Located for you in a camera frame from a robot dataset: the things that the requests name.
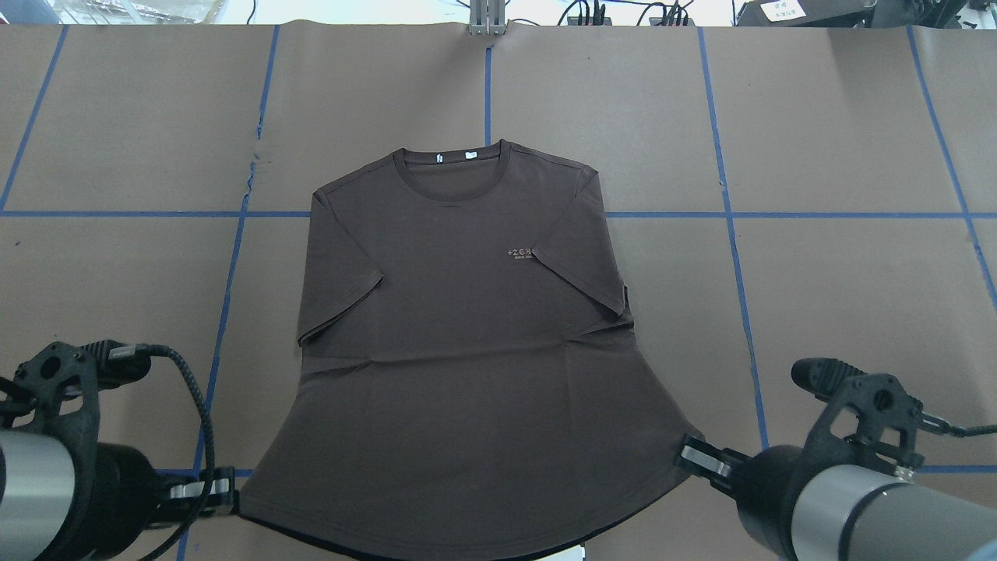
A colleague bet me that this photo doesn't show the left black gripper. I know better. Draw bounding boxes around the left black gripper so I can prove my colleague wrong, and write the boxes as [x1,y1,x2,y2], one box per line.
[70,444,239,559]

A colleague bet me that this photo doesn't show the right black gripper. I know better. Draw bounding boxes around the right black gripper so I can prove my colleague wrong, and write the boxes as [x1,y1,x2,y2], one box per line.
[675,434,819,559]

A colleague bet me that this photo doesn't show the brown t-shirt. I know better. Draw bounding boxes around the brown t-shirt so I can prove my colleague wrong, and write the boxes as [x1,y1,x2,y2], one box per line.
[240,139,697,560]

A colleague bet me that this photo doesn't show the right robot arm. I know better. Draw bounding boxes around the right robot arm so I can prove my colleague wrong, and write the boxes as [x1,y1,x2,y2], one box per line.
[675,436,996,560]

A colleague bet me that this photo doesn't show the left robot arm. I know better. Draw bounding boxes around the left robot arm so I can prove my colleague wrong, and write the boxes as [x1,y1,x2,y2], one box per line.
[1,430,239,560]

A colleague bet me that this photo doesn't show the black braided cable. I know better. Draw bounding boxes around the black braided cable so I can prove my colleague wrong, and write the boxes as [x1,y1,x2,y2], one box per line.
[140,344,216,561]
[935,418,997,439]

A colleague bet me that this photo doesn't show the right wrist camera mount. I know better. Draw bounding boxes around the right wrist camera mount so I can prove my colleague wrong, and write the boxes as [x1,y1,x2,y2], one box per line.
[791,358,925,475]

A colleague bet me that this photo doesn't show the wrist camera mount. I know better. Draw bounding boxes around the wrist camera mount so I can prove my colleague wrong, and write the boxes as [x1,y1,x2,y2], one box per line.
[1,340,152,448]
[791,358,925,475]

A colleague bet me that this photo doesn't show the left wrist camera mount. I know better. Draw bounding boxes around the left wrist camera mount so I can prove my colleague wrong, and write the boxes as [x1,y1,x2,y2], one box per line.
[1,340,152,448]

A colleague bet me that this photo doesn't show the aluminium frame post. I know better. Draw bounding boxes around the aluminium frame post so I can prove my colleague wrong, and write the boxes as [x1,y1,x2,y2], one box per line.
[463,0,508,36]

